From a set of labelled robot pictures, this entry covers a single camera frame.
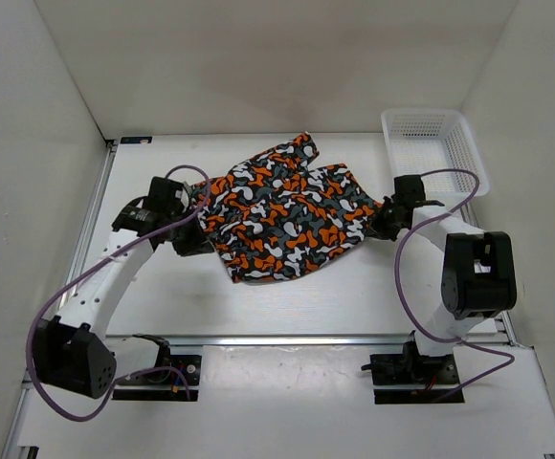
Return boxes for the aluminium front rail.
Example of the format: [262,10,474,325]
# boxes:
[104,334,516,347]

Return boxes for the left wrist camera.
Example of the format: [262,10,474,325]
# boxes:
[175,181,193,208]

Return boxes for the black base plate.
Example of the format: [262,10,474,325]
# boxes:
[361,353,465,405]
[112,349,202,403]

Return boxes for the small dark label sticker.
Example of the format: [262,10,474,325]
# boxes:
[120,136,153,144]

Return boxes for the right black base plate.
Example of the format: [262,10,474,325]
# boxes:
[361,353,465,405]

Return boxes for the orange camouflage shorts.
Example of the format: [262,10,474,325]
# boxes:
[190,132,382,283]

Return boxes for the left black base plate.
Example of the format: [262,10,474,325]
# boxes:
[112,349,202,403]

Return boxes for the white plastic basket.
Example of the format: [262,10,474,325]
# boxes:
[381,108,490,202]

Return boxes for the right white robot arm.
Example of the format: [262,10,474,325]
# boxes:
[371,169,517,383]

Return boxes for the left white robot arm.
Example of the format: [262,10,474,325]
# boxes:
[27,177,211,399]

